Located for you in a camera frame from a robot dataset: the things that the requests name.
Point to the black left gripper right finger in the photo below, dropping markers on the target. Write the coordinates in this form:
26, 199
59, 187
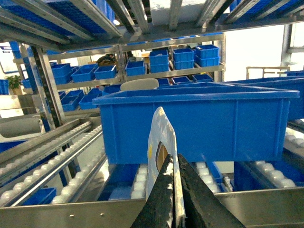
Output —
202, 207

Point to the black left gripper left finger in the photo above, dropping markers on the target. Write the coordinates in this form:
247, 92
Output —
158, 209

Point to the flower gift bag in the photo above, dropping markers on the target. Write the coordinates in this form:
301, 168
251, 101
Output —
163, 162

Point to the white roller conveyor track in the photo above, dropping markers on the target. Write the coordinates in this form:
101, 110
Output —
40, 177

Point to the large blue plastic crate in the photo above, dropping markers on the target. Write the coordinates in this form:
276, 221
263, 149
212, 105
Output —
214, 123

